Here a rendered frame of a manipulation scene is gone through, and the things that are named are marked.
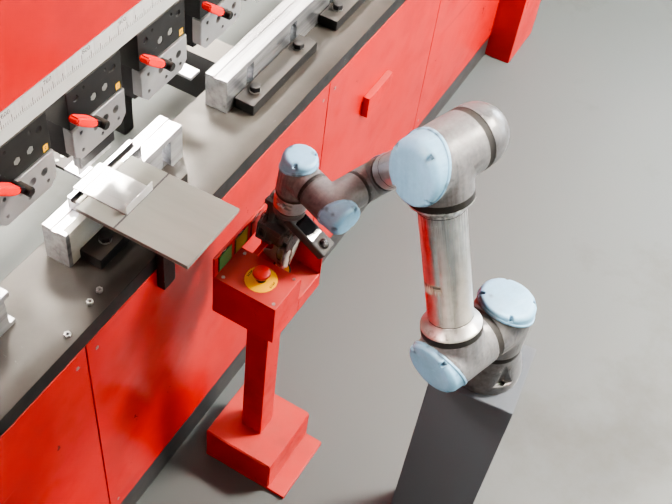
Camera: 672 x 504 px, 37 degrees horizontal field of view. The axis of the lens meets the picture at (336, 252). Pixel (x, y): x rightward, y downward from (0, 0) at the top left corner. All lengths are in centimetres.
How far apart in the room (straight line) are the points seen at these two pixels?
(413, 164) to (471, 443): 78
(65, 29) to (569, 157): 242
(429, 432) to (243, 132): 80
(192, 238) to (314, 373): 111
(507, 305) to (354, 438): 106
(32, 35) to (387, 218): 195
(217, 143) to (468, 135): 83
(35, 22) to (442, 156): 66
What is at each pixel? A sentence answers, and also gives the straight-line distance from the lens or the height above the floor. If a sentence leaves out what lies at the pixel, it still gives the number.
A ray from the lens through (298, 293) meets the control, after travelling 220.
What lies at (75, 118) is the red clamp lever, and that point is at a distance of 177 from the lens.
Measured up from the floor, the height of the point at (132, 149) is 100.
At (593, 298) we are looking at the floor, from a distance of 335.
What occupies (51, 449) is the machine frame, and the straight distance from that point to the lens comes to 213.
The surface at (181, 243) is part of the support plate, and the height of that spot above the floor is 100.
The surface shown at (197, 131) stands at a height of 88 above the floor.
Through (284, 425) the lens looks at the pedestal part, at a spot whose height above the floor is 12.
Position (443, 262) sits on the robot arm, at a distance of 172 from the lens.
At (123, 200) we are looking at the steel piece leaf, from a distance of 201.
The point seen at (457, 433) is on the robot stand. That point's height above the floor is 63.
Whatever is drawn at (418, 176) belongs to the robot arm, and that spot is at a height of 135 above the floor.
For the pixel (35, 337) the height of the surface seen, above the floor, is 87.
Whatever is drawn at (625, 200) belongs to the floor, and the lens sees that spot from 370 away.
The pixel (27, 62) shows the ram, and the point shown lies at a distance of 167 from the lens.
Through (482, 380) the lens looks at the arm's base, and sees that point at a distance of 204.
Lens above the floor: 246
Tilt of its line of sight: 49 degrees down
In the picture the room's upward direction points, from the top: 9 degrees clockwise
